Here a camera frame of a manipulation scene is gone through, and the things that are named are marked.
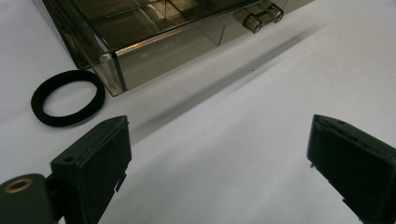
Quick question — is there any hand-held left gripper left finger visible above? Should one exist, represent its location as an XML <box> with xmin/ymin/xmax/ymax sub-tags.
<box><xmin>49</xmin><ymin>115</ymin><xmax>133</xmax><ymax>224</ymax></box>

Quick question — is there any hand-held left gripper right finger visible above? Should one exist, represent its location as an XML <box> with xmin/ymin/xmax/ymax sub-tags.
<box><xmin>306</xmin><ymin>114</ymin><xmax>396</xmax><ymax>224</ymax></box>

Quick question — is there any black hair tie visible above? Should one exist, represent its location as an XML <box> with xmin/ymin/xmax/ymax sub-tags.
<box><xmin>30</xmin><ymin>69</ymin><xmax>106</xmax><ymax>128</ymax></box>

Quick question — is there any smoky transparent plastic drawer box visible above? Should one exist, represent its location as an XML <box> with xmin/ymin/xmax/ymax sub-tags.
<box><xmin>41</xmin><ymin>0</ymin><xmax>316</xmax><ymax>97</ymax></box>

